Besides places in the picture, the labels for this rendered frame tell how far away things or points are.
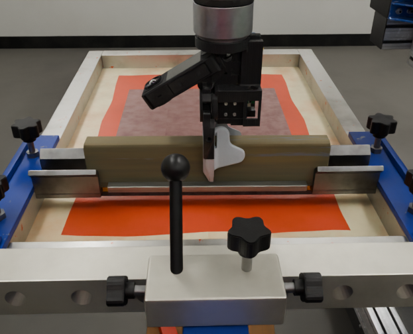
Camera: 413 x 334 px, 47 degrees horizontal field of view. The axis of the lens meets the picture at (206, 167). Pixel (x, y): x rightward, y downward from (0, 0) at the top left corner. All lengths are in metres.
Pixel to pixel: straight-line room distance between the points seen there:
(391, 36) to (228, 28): 0.97
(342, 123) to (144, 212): 0.41
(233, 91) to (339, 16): 4.02
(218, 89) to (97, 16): 3.92
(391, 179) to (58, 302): 0.49
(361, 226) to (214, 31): 0.35
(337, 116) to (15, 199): 0.59
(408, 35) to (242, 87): 0.96
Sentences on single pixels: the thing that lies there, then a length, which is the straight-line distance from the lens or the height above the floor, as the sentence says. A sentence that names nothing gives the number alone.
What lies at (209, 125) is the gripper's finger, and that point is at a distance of 0.62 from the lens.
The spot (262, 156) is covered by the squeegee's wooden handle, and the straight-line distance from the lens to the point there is 0.69.
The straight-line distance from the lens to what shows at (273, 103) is 1.06.
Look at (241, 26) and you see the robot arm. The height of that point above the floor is 1.23.
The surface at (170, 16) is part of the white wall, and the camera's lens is 4.43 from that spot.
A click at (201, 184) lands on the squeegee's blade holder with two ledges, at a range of 0.70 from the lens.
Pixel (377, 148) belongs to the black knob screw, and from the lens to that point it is 0.81.
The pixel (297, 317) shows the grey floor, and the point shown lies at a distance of 1.85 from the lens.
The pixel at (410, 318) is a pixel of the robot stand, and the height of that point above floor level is 0.21.
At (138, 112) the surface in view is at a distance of 1.02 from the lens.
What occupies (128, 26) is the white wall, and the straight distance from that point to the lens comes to 4.49.
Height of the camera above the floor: 1.39
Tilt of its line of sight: 32 degrees down
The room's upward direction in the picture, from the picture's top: straight up
